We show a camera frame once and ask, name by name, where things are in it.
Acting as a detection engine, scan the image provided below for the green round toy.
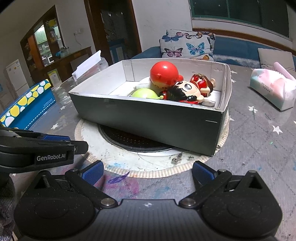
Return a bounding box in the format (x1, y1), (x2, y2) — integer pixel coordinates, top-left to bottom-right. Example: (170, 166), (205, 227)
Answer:
(131, 88), (164, 99)

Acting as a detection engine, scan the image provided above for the white plush rabbit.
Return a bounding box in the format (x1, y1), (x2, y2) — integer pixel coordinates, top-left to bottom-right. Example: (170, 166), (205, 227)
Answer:
(111, 76), (222, 107)

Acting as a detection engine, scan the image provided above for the red dress doll figure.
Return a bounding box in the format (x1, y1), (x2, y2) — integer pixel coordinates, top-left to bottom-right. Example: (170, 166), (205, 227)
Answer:
(159, 74), (216, 104)

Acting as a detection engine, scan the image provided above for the red round toy figure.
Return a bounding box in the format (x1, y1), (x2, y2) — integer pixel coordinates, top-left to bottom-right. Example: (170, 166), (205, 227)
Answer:
(149, 61), (184, 90)

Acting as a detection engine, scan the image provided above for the grey gloved left hand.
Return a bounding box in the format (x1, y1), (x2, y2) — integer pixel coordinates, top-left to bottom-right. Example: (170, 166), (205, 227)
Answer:
(0, 173), (16, 240)

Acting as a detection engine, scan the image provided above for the blue yellow tissue box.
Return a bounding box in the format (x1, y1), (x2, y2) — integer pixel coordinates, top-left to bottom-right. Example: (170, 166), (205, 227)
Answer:
(1, 79), (56, 130)

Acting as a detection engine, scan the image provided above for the round woven placemat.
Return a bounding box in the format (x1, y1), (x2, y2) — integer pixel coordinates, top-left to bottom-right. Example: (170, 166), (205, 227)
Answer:
(74, 108), (230, 178)

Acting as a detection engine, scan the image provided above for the white refrigerator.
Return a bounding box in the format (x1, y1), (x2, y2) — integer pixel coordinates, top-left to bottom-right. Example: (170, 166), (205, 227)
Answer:
(6, 59), (29, 97)

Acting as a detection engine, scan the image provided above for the wooden sideboard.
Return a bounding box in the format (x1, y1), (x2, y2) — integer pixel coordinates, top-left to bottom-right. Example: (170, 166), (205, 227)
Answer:
(31, 47), (92, 83)

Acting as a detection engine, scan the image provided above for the white open paper box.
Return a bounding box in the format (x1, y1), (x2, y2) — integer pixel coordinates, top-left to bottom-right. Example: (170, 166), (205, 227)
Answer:
(72, 50), (109, 82)

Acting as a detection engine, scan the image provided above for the grey cardboard storage box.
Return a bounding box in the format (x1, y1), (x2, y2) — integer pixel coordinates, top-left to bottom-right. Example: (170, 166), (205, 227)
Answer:
(69, 58), (232, 156)

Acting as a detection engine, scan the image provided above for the wooden display cabinet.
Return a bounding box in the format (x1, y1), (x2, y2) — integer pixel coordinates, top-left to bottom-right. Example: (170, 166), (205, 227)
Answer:
(20, 6), (64, 77)

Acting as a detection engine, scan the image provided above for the pastel tissue pack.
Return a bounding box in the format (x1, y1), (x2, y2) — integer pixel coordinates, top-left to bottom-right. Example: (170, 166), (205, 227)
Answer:
(250, 62), (295, 111)

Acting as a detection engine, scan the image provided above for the blue sofa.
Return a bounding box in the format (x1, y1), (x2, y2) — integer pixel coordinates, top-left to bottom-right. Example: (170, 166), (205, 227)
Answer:
(134, 37), (295, 68)

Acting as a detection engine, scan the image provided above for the grey cushion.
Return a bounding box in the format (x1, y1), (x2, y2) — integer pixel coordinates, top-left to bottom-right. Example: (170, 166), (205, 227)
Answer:
(257, 48), (295, 71)

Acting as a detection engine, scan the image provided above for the butterfly print pillow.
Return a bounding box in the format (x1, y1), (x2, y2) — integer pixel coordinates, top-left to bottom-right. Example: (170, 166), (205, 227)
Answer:
(159, 29), (216, 61)

